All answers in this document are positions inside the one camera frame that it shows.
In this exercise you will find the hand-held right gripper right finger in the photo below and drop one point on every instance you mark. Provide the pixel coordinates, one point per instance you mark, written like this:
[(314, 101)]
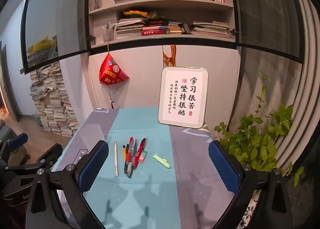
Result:
[(223, 169)]

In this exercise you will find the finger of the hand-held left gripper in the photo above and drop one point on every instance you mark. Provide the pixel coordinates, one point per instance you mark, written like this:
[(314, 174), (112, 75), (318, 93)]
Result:
[(17, 140), (50, 153)]

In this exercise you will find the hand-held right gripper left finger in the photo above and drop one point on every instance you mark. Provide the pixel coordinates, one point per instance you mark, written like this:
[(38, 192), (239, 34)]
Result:
[(93, 166)]

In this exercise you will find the white pen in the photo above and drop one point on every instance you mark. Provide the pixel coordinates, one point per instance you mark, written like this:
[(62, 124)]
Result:
[(116, 159)]

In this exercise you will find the grey-green clip pen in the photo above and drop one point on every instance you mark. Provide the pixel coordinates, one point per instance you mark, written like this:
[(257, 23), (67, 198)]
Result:
[(128, 171)]

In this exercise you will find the pink eraser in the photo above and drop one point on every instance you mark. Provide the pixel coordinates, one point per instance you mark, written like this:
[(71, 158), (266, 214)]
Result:
[(143, 158)]

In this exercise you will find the red and black pen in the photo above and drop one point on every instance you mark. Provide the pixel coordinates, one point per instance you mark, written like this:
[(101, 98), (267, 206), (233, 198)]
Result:
[(140, 148)]

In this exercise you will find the light green highlighter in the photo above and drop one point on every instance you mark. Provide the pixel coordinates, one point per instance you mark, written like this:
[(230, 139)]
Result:
[(162, 161)]

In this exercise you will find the table control panel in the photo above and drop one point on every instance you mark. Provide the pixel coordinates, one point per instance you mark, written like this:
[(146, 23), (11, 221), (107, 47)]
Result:
[(82, 154)]

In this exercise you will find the teal bin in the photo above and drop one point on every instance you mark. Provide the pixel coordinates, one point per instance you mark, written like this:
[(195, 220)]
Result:
[(37, 119)]

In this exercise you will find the green potted plant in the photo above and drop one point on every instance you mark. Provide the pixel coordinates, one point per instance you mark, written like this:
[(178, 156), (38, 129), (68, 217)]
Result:
[(252, 144)]

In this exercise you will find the tall stacks of books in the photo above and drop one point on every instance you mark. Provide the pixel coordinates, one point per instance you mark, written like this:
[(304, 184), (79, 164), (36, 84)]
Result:
[(52, 104)]

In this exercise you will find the white floral tablecloth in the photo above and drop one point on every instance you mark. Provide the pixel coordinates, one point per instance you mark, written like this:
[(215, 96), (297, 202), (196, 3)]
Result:
[(250, 214)]

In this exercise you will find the teal and grey tablecloth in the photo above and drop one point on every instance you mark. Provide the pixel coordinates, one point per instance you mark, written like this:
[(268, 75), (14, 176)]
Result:
[(140, 194)]

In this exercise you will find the framed calligraphy sign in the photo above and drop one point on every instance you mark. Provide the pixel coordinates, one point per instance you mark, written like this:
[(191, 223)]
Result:
[(182, 94)]

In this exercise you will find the red pyramid hanging ornament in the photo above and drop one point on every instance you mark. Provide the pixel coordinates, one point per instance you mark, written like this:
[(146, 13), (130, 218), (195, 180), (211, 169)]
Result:
[(112, 71)]

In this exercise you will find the yellow plush toy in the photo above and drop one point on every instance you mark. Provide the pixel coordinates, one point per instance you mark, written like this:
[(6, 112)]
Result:
[(41, 45)]

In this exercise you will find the grey striped curtain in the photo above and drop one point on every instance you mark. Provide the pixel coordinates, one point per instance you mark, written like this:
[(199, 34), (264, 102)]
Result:
[(302, 81)]

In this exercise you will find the gold medal striped ribbon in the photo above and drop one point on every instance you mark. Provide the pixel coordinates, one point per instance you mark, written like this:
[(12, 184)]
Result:
[(172, 54)]

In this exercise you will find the glass cabinet door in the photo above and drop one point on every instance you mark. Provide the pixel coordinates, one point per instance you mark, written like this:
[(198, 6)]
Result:
[(270, 14), (57, 19)]

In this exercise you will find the stack of magazines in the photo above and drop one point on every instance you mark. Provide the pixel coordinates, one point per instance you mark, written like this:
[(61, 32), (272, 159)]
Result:
[(210, 29)]

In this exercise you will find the stack of lying books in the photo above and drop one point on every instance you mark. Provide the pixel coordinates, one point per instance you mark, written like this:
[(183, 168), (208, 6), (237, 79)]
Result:
[(128, 29)]

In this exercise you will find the stack of red books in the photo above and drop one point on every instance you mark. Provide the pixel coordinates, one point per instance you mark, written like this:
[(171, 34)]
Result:
[(153, 32)]

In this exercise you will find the beige book stack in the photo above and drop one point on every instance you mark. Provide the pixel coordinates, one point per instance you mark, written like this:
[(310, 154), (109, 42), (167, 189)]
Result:
[(175, 29)]

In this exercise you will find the yellow green garland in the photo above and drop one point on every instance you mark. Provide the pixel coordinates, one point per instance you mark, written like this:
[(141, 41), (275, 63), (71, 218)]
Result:
[(137, 14)]

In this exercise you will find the white wall cabinet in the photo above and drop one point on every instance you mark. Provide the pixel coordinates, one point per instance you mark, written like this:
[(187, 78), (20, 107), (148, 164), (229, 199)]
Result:
[(145, 74)]

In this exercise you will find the grey wall bookshelf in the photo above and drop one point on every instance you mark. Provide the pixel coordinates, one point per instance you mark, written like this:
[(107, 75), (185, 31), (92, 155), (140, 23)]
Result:
[(162, 4)]

